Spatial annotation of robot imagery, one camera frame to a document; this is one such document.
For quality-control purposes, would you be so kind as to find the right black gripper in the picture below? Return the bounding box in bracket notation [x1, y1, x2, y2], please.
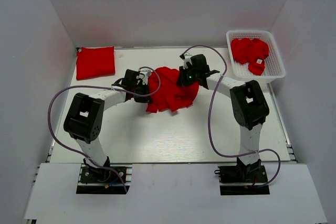
[176, 64, 200, 87]

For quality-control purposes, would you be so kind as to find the red t shirt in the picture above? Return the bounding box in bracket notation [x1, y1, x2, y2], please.
[146, 67, 199, 113]
[76, 47, 116, 80]

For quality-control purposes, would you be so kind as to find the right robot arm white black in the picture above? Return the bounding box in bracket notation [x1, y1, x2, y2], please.
[177, 54, 269, 182]

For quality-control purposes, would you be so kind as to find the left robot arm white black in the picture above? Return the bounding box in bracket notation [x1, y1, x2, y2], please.
[64, 68, 154, 182]

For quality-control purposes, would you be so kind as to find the red shirts pile in basket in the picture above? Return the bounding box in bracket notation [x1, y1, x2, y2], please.
[231, 38, 269, 76]

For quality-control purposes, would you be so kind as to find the white plastic basket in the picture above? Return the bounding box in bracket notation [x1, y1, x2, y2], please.
[226, 30, 286, 83]

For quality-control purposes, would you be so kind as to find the white front cover board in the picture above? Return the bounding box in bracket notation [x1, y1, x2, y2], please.
[25, 164, 327, 223]

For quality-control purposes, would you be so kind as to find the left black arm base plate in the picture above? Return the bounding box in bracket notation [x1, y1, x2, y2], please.
[76, 165, 132, 195]

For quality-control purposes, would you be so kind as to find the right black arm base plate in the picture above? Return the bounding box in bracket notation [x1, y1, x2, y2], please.
[214, 165, 270, 196]

